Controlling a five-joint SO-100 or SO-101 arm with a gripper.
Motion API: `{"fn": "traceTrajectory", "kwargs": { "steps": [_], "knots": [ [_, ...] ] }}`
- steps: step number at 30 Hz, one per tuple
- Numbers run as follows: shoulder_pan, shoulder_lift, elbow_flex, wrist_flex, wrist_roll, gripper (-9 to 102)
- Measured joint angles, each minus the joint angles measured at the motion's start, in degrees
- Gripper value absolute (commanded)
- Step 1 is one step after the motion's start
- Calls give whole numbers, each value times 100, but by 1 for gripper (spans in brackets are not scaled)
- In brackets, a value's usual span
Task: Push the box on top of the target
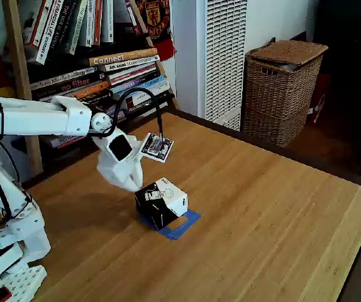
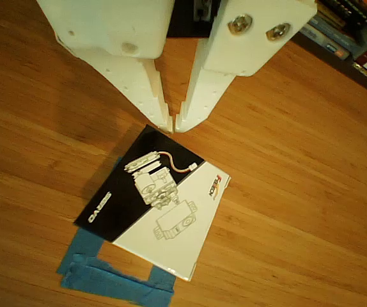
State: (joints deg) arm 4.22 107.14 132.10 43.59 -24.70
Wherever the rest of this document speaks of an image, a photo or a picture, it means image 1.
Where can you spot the black and white servo box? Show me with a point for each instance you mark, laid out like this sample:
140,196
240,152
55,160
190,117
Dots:
168,195

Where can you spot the blue tape square target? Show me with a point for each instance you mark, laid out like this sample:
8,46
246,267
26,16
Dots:
193,217

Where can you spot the lavender spine book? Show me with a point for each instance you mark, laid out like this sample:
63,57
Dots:
113,109

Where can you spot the black book white text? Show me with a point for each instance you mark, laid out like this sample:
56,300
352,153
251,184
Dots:
146,107

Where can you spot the black book small text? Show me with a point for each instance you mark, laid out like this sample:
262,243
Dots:
100,96

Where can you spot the white black red book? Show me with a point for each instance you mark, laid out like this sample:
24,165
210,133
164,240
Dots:
142,100

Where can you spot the orange book dark text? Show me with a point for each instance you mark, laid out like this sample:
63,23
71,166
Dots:
89,91

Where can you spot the white book dark text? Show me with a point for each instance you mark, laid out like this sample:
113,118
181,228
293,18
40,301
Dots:
160,89

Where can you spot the dark purple book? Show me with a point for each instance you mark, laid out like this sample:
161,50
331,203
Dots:
136,81

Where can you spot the black no filter book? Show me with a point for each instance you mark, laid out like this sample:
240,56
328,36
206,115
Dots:
73,85

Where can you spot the light blue book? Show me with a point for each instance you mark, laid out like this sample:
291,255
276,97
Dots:
150,82

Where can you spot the white red striped book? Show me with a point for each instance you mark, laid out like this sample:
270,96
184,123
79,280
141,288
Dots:
130,73

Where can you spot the white cursive title book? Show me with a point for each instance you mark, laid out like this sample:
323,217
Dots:
64,77

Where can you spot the white Modern Romance book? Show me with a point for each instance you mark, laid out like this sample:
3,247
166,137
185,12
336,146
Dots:
130,63

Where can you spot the tan Connect book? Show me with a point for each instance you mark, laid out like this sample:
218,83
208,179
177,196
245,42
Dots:
114,58

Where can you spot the wooden ladder bookshelf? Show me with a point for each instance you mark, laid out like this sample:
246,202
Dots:
19,63

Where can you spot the grey white leaning book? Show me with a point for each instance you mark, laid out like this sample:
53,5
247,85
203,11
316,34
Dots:
77,28

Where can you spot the thin white book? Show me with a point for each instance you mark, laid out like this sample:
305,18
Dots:
89,25

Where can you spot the white upright book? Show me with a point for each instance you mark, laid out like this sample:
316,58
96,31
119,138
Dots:
107,22

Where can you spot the orange upright book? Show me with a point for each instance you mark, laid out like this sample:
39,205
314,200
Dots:
97,22

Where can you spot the white red financial life book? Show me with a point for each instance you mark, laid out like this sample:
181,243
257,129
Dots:
46,31

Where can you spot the dark moral animal book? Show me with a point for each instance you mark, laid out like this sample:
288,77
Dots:
61,25

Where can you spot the red white leaning book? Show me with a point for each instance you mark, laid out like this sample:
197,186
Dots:
133,15

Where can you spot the red black football scarf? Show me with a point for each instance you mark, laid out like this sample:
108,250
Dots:
155,19

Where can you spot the brown wicker basket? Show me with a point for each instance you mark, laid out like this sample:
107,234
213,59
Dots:
278,94

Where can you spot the white cover leaning book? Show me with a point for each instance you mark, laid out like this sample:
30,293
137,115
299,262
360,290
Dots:
31,22

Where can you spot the red fabric bag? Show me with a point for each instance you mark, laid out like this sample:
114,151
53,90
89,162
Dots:
320,100

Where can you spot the camera circuit board white mount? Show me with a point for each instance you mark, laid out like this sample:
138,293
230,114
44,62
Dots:
157,148

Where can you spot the white louvred wall heater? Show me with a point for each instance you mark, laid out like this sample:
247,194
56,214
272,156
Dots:
224,63

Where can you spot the white perforated base plate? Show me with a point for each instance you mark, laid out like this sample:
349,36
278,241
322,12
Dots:
23,280

